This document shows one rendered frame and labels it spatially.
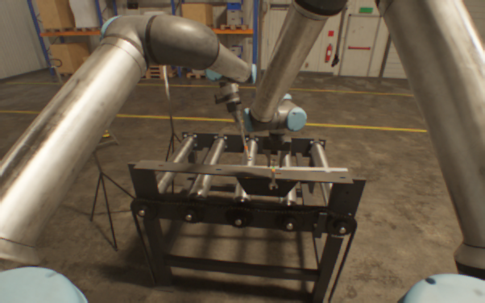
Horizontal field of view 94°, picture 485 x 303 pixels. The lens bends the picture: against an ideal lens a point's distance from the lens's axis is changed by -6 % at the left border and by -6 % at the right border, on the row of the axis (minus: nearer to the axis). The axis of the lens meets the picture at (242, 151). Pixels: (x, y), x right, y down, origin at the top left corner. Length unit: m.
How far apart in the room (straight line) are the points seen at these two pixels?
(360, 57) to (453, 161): 10.29
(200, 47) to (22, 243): 0.50
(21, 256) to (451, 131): 0.64
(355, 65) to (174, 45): 10.22
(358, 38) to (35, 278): 10.51
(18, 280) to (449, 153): 0.58
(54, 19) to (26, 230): 11.33
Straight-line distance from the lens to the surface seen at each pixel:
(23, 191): 0.48
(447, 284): 0.37
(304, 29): 0.57
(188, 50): 0.62
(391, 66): 11.16
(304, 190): 1.86
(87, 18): 10.85
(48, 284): 0.36
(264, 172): 1.31
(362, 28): 10.58
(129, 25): 0.67
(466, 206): 0.46
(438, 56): 0.47
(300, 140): 2.28
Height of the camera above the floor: 1.89
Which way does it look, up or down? 29 degrees down
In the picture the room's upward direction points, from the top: straight up
